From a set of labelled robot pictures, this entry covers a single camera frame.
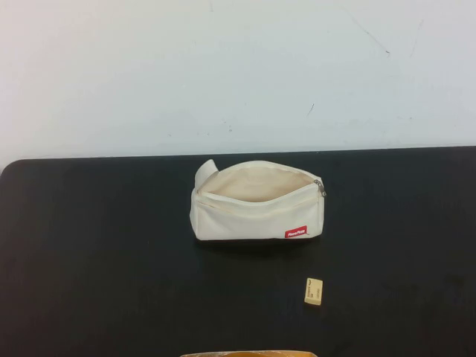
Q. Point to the small cream rectangular eraser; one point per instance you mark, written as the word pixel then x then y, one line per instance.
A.
pixel 314 292

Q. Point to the cream fabric zipper pencil case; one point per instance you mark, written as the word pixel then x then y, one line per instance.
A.
pixel 238 223

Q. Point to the black table mat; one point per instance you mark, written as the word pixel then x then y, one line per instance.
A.
pixel 93 260

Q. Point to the yellow tan curved object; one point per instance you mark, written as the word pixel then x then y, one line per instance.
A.
pixel 245 353

